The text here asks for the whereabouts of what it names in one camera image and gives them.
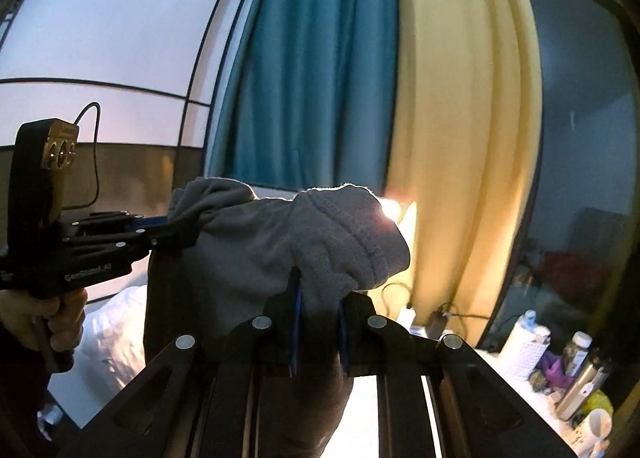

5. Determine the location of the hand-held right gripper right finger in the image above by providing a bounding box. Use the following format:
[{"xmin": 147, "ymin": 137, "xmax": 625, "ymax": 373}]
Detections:
[{"xmin": 337, "ymin": 292, "xmax": 576, "ymax": 458}]

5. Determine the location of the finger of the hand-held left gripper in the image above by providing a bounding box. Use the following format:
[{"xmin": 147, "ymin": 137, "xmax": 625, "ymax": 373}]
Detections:
[
  {"xmin": 75, "ymin": 211, "xmax": 174, "ymax": 232},
  {"xmin": 65, "ymin": 222, "xmax": 201, "ymax": 265}
]

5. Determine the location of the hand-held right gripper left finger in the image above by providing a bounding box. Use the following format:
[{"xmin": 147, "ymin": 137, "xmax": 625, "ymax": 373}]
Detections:
[{"xmin": 57, "ymin": 268, "xmax": 302, "ymax": 458}]

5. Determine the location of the brown T-shirt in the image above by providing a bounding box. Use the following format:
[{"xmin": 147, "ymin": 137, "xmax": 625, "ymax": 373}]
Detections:
[{"xmin": 144, "ymin": 177, "xmax": 412, "ymax": 458}]

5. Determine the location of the person's left forearm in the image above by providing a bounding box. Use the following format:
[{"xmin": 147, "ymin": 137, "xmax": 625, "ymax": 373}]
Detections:
[{"xmin": 0, "ymin": 325, "xmax": 56, "ymax": 458}]

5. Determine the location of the person's left hand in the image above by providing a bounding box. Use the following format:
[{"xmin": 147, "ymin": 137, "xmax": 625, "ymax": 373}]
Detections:
[{"xmin": 0, "ymin": 288, "xmax": 89, "ymax": 354}]

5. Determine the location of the white textured tablecloth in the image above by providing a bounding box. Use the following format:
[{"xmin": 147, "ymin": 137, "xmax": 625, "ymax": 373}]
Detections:
[{"xmin": 47, "ymin": 285, "xmax": 571, "ymax": 458}]

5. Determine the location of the white plastic basket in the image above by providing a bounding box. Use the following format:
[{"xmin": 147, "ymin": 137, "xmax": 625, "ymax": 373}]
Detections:
[{"xmin": 497, "ymin": 325, "xmax": 548, "ymax": 381}]

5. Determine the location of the purple cloth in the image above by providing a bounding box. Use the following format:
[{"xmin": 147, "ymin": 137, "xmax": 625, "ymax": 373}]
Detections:
[{"xmin": 537, "ymin": 353, "xmax": 568, "ymax": 389}]

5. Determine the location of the teal curtain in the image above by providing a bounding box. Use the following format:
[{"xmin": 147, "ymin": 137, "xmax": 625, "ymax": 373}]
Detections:
[{"xmin": 205, "ymin": 0, "xmax": 401, "ymax": 201}]

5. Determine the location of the clear jar with white lid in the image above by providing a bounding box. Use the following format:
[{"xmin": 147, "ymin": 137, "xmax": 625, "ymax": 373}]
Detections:
[{"xmin": 560, "ymin": 331, "xmax": 593, "ymax": 376}]

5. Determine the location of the steel tumbler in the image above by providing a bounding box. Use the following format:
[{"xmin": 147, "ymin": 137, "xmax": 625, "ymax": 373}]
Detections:
[{"xmin": 555, "ymin": 358, "xmax": 611, "ymax": 421}]

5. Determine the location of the yellow curtain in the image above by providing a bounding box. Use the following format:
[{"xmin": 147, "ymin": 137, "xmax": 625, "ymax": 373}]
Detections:
[{"xmin": 367, "ymin": 0, "xmax": 543, "ymax": 349}]

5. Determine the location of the yellow plastic bag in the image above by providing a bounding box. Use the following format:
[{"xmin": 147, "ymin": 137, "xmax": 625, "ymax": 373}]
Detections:
[{"xmin": 582, "ymin": 390, "xmax": 613, "ymax": 416}]

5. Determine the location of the white printed mug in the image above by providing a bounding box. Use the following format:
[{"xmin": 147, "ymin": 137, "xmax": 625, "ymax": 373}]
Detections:
[{"xmin": 572, "ymin": 408, "xmax": 613, "ymax": 458}]

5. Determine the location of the dark glass window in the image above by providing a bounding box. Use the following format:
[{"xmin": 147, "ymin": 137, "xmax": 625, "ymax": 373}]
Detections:
[{"xmin": 480, "ymin": 0, "xmax": 640, "ymax": 404}]

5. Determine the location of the black charger cable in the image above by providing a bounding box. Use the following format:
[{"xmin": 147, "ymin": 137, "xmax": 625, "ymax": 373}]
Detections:
[
  {"xmin": 435, "ymin": 302, "xmax": 491, "ymax": 321},
  {"xmin": 382, "ymin": 281, "xmax": 413, "ymax": 311}
]

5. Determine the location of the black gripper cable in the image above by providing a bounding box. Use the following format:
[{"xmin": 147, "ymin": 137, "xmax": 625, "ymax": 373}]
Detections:
[{"xmin": 65, "ymin": 102, "xmax": 101, "ymax": 211}]

